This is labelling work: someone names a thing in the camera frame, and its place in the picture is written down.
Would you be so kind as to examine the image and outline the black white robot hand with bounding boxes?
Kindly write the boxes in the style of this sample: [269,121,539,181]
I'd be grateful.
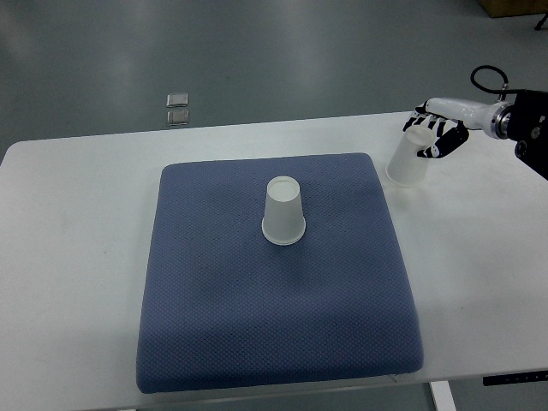
[402,98,513,158]

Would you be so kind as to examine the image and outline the white paper cup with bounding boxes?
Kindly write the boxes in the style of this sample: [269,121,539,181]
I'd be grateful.
[385,126,434,187]
[261,176,306,246]

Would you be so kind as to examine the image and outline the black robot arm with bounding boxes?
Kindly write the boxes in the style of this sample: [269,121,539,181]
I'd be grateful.
[470,65,547,178]

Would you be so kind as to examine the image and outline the brown cardboard box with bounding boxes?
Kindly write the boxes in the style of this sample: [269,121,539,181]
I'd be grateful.
[478,0,547,18]

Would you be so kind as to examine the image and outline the black tripod leg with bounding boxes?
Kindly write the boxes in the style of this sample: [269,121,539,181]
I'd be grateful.
[534,13,548,31]

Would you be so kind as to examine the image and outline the black table control panel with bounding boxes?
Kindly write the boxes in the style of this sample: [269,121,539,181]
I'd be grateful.
[482,370,548,386]

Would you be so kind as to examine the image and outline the lower metal floor plate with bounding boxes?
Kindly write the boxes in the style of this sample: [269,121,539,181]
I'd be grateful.
[166,109,189,127]

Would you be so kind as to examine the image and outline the metal floor plate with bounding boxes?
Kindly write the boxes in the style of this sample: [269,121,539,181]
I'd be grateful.
[166,92,188,108]
[166,109,189,127]

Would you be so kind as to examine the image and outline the upper metal floor plate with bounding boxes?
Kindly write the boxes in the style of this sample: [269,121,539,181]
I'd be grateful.
[166,92,188,108]

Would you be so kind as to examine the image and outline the white table leg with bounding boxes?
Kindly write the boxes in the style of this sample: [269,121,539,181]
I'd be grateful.
[429,381,456,411]

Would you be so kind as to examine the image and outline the blue fabric cushion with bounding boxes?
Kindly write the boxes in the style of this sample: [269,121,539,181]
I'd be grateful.
[136,153,424,394]

